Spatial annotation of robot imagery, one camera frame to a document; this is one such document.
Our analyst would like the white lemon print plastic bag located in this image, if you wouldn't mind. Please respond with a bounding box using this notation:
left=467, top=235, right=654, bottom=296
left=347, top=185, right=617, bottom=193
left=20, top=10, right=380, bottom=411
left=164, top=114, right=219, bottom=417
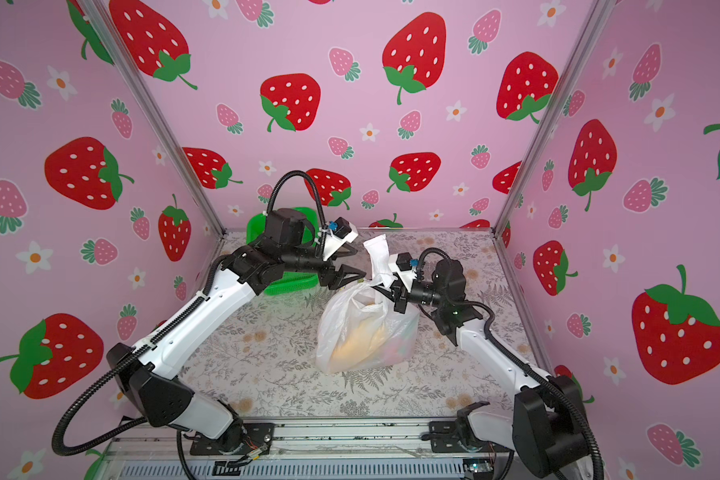
left=315, top=234, right=420, bottom=374

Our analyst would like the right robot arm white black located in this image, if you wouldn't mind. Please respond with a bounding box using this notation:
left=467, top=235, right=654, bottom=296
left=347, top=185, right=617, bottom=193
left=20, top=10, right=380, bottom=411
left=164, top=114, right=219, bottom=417
left=383, top=249, right=605, bottom=479

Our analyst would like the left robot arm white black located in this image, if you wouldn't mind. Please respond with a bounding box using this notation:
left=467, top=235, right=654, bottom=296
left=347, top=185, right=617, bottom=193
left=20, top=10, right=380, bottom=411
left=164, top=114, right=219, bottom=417
left=107, top=209, right=365, bottom=452

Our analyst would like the green plastic basket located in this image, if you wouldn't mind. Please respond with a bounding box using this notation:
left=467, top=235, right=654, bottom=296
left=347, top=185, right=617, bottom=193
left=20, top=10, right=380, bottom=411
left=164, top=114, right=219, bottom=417
left=246, top=207, right=319, bottom=296

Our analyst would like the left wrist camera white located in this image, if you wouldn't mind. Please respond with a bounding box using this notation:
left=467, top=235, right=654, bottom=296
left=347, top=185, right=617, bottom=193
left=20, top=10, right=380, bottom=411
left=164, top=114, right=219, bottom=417
left=322, top=217, right=358, bottom=261

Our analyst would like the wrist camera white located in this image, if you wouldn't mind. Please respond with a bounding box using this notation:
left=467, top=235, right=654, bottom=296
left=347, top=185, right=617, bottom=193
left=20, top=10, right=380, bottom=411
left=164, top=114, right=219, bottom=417
left=388, top=252, right=418, bottom=292
left=322, top=217, right=358, bottom=261

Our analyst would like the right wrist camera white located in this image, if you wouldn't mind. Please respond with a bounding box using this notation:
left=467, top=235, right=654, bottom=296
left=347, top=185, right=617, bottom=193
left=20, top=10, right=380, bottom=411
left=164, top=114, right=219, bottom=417
left=388, top=252, right=418, bottom=292

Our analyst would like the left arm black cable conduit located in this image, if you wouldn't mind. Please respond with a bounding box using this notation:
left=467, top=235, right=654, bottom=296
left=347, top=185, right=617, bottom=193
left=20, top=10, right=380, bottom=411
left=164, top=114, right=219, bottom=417
left=51, top=170, right=328, bottom=457

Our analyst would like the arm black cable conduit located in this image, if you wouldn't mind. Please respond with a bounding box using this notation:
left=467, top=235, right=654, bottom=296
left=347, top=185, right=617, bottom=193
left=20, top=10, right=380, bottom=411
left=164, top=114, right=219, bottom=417
left=51, top=170, right=328, bottom=457
left=416, top=247, right=605, bottom=480

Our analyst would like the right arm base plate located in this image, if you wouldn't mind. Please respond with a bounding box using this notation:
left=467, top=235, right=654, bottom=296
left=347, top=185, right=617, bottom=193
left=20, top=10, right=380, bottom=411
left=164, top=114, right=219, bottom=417
left=420, top=401, right=492, bottom=453

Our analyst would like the aluminium front rail frame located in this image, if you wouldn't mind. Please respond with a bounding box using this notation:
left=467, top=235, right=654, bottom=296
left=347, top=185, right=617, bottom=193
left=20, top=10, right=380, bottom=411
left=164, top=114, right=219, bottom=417
left=88, top=417, right=521, bottom=479

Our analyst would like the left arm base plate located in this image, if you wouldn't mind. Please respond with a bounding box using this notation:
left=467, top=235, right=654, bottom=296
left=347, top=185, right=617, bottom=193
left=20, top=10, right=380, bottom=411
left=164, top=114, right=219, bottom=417
left=190, top=421, right=276, bottom=457

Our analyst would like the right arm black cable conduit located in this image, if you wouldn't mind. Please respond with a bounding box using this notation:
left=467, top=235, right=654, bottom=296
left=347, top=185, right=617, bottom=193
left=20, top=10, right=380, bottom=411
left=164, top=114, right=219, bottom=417
left=416, top=247, right=605, bottom=480

